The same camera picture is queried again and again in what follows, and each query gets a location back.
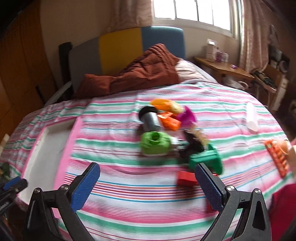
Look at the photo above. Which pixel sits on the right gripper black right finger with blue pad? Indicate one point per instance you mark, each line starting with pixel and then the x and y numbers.
pixel 253 223

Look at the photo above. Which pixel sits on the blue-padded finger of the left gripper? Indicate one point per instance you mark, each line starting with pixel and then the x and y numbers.
pixel 11 183

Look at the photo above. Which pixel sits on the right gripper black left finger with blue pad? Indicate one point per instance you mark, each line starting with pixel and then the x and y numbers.
pixel 41 223

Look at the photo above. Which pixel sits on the dark green plastic tube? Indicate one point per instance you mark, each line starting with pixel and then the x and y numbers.
pixel 210 158

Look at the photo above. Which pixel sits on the red plastic part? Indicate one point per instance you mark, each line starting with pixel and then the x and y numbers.
pixel 187 179

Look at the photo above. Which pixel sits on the dark brown fluted part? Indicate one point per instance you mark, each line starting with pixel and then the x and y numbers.
pixel 191 145

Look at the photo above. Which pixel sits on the light green round part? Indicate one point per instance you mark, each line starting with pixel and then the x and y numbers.
pixel 155 143

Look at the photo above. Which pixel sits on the purple perforated ball stand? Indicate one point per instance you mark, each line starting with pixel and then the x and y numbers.
pixel 186 118

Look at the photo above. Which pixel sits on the orange perforated cube block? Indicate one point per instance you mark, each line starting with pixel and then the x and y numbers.
pixel 168 121

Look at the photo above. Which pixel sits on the grey cylinder with black cap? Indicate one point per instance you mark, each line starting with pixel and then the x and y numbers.
pixel 148 115

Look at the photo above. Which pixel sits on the pink white shallow tray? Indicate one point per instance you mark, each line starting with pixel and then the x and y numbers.
pixel 49 157

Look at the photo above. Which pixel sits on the orange grid rack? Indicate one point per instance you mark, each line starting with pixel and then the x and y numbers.
pixel 278 150

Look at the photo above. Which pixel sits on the white translucent tube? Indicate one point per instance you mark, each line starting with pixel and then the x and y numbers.
pixel 252 118

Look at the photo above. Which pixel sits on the striped pink green bedspread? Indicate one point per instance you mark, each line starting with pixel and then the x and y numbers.
pixel 136 197

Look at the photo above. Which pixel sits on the wooden wardrobe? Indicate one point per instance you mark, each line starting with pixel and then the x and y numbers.
pixel 27 80

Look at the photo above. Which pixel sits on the yellow-orange plastic clip figure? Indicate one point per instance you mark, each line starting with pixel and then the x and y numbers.
pixel 167 105

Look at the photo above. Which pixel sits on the wooden side desk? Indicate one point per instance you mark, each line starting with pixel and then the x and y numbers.
pixel 223 69

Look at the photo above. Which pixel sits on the pale pink pillow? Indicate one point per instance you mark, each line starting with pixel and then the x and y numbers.
pixel 186 71

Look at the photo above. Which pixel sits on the purple box on desk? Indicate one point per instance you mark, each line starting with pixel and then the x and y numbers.
pixel 222 57

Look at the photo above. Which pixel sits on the rust brown quilt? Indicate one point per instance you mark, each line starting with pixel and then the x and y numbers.
pixel 155 67

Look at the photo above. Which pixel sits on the white box on desk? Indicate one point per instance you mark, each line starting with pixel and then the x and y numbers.
pixel 211 50

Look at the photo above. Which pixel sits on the grey yellow blue headboard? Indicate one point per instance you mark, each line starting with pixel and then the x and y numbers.
pixel 108 54

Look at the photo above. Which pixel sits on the pink patterned curtain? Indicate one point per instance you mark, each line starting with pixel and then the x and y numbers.
pixel 254 39

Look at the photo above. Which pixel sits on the window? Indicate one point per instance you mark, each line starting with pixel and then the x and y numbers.
pixel 204 14

